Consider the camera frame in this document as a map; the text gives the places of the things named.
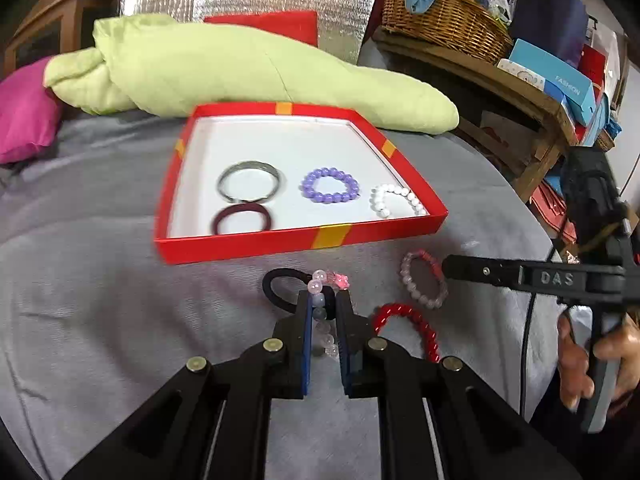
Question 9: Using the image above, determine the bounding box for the red bead bracelet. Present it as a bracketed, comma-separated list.
[372, 301, 443, 365]

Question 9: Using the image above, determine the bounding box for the pink translucent bead bracelet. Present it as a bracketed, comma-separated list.
[398, 249, 450, 310]

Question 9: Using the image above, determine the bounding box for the white pearl bead bracelet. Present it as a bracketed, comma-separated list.
[370, 182, 428, 219]

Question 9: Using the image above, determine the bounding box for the purple bead bracelet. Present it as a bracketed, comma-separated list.
[300, 167, 362, 205]

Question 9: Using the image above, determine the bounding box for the black hair tie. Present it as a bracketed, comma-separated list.
[261, 266, 314, 313]

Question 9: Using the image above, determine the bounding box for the pale pink star bead bracelet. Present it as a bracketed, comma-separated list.
[306, 268, 350, 359]

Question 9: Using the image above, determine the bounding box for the maroon hair tie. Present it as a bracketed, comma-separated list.
[210, 201, 274, 238]

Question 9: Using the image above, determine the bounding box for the silver metal bangle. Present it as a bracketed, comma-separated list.
[216, 160, 282, 204]

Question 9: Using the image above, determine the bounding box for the person right hand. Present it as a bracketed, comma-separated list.
[555, 309, 640, 418]

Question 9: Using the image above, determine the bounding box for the wooden side table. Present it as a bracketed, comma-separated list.
[373, 28, 578, 202]

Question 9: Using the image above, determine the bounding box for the blue fashion box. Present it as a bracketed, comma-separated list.
[498, 39, 597, 126]

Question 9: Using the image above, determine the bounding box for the red shallow box tray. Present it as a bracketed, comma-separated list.
[154, 103, 448, 264]

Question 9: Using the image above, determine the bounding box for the wicker basket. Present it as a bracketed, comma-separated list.
[382, 0, 514, 64]

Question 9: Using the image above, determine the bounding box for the dark navy bag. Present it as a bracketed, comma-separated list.
[509, 0, 589, 67]

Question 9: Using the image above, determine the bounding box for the red pillow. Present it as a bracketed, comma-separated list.
[204, 10, 318, 47]

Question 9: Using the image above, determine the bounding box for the magenta pillow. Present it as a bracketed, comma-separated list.
[0, 56, 63, 165]

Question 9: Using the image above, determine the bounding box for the light green rolled blanket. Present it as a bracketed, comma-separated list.
[42, 14, 459, 134]

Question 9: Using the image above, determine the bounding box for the wooden cabinet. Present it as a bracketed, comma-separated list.
[1, 0, 114, 76]

